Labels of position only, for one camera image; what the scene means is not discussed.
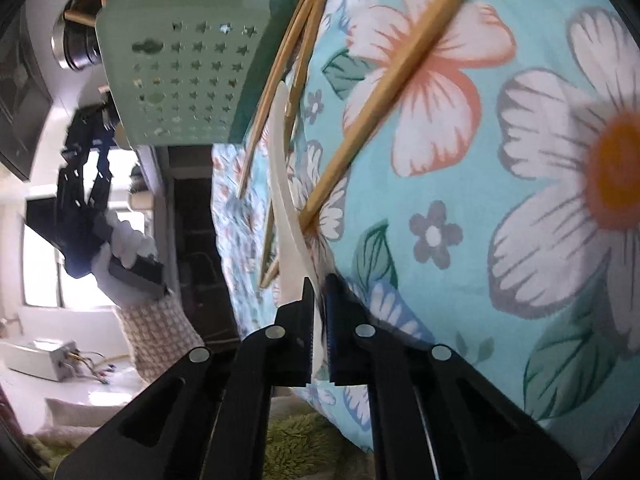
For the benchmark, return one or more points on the floral tablecloth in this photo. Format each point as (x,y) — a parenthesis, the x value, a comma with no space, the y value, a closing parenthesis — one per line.
(500,210)

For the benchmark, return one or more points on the green shaggy rug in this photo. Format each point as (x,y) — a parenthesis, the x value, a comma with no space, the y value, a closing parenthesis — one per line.
(300,440)

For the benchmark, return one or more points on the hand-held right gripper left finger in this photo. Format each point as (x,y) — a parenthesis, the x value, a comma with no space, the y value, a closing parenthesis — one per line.
(292,355)

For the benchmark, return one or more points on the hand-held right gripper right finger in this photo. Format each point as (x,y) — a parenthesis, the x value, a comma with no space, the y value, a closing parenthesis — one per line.
(347,355)

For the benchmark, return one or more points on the black kitchen appliance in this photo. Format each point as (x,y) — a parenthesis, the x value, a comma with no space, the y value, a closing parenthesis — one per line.
(20,95)

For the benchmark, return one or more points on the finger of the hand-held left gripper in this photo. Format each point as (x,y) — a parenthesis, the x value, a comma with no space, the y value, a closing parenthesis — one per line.
(102,160)
(72,170)

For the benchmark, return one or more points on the white electrical box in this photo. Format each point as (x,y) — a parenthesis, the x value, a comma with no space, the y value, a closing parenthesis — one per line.
(35,360)

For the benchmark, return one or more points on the green plastic utensil holder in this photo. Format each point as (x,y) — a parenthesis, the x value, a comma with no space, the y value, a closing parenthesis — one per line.
(200,75)

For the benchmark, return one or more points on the window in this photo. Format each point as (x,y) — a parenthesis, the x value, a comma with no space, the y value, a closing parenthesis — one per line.
(45,285)

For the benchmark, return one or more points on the person's left hand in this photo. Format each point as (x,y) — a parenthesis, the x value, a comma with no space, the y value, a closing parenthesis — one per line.
(127,242)

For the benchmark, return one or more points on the large black cooking pot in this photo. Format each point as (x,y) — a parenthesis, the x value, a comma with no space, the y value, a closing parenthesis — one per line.
(75,45)

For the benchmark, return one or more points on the white scalloped ceramic spoon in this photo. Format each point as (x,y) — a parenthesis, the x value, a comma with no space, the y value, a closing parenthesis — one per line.
(290,250)

